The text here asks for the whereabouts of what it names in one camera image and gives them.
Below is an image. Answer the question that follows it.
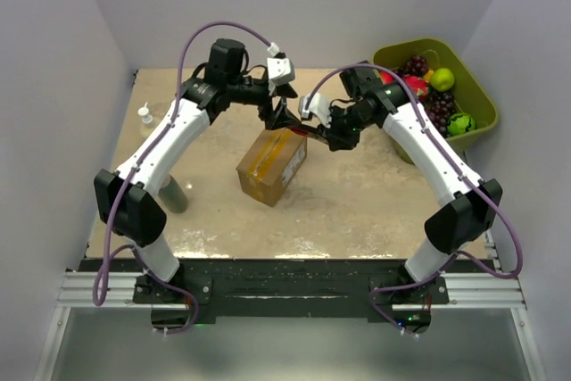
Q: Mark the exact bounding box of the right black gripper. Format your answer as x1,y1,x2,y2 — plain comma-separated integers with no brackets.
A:
318,104,375,150

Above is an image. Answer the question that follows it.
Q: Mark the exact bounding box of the red black utility knife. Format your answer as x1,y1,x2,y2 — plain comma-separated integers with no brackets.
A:
290,127,322,138

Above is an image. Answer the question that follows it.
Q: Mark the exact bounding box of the brown cardboard express box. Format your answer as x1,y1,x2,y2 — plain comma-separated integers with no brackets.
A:
236,128,308,207

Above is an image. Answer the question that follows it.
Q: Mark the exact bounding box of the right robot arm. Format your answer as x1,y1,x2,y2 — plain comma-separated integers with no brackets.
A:
294,62,502,303

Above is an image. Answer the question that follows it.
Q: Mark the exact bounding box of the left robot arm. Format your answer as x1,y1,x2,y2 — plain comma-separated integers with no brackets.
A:
94,38,331,302

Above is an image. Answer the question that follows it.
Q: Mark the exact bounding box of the red apple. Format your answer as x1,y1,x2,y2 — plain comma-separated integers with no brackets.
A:
379,71,394,84

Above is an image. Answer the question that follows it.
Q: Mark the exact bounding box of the pink dragon fruit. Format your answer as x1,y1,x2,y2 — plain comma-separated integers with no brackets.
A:
403,75,430,101

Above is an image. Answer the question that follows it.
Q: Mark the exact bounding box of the purple grape bunch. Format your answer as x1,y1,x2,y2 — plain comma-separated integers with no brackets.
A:
421,91,458,138

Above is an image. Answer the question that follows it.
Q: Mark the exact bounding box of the dark grape bunch top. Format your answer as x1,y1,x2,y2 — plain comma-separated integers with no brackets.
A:
396,55,431,80

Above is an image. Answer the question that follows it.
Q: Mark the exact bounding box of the yellow fruit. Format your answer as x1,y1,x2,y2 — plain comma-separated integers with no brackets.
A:
423,69,434,83

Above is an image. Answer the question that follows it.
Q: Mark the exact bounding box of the green apple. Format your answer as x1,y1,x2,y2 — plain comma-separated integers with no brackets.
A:
429,68,455,92

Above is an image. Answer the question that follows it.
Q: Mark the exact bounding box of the green striped melon ball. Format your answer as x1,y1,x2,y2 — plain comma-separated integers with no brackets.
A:
447,112,476,137

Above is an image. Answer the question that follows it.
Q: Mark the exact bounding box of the grey cylindrical bottle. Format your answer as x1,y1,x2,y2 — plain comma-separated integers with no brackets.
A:
158,175,188,214

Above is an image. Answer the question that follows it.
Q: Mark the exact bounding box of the cream pump soap bottle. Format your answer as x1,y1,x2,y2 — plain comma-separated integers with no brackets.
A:
137,103,156,139

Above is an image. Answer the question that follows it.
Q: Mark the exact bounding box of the green plastic basket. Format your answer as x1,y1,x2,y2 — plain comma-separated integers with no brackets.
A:
372,38,499,155

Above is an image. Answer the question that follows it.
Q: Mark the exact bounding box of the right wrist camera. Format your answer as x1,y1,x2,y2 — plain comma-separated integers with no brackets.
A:
298,93,332,128

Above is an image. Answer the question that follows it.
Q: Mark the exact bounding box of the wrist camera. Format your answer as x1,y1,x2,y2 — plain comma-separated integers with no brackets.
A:
298,93,332,128
267,57,295,87

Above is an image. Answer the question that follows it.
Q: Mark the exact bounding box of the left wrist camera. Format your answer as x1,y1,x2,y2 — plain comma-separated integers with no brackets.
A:
267,57,295,87

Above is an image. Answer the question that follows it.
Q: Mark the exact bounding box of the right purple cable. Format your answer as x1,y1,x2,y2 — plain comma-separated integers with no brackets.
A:
307,63,524,280

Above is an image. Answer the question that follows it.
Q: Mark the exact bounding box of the purple cable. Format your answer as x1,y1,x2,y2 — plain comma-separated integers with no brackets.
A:
91,21,280,307
307,63,524,280

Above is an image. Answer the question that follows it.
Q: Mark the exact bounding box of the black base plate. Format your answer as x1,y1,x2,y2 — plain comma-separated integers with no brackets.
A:
79,258,449,324

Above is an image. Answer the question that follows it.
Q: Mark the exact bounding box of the aluminium rail frame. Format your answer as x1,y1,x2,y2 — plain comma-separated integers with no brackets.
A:
57,272,526,311

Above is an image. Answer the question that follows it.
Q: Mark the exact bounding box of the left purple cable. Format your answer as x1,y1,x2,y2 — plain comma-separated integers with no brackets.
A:
91,21,280,307

